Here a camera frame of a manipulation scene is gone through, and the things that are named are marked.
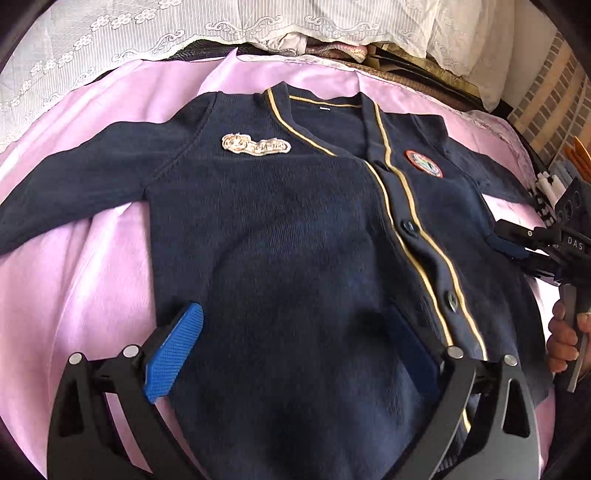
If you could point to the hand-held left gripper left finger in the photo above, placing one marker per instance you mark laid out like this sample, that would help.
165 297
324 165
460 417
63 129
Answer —
178 346

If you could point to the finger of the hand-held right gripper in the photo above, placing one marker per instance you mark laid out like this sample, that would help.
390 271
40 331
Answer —
512 242
540 269

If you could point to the pink bed sheet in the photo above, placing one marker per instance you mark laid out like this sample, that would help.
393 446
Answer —
69 286

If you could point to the brown cardboard sheets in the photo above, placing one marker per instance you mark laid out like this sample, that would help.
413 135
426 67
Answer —
401 53

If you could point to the white lace cover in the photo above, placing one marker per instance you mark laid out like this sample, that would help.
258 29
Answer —
92 50

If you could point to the navy knit cardigan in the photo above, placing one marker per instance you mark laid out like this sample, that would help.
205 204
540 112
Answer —
286 240

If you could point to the brown woven mat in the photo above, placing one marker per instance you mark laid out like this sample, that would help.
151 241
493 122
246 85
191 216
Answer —
406 74

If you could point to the black white striped cloth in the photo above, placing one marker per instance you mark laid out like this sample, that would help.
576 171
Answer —
547 196

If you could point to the person's right hand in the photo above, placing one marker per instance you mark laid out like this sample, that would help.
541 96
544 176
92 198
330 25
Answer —
559 344

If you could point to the white lace pillow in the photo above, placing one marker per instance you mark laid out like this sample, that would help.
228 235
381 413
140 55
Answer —
475 41

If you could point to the pink floral fabric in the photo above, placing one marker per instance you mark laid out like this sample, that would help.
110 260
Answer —
337 50

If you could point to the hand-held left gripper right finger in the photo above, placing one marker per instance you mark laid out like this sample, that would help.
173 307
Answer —
415 355

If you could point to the orange wooden object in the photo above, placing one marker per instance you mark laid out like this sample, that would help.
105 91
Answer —
579 154

